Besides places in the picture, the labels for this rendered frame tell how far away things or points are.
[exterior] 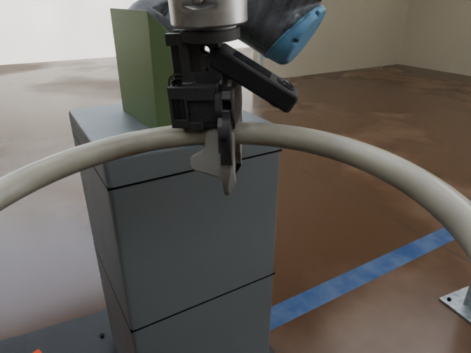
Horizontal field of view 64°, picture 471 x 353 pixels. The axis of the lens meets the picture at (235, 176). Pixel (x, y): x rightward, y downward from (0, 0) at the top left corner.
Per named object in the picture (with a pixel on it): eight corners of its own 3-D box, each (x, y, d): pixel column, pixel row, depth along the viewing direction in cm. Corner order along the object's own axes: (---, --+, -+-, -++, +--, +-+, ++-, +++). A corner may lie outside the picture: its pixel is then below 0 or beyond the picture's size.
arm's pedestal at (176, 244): (94, 337, 137) (44, 106, 100) (216, 288, 160) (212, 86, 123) (137, 472, 98) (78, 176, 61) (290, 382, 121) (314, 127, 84)
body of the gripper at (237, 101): (188, 114, 54) (177, 24, 49) (247, 114, 53) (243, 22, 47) (172, 134, 48) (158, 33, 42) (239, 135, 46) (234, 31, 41)
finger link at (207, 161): (194, 192, 53) (191, 127, 50) (236, 194, 52) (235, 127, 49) (188, 199, 50) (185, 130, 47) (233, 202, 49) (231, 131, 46)
